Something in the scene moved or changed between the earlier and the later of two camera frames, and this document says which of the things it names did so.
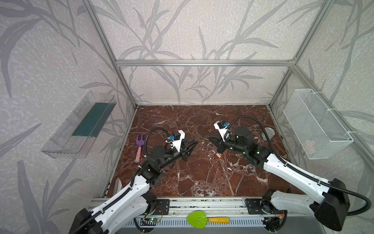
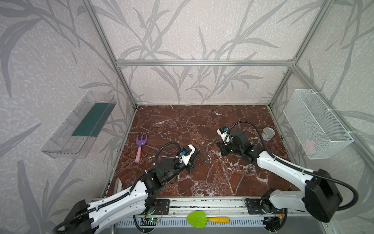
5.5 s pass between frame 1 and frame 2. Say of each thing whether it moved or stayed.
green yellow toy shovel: stayed
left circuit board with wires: stayed
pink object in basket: stayed
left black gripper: moved
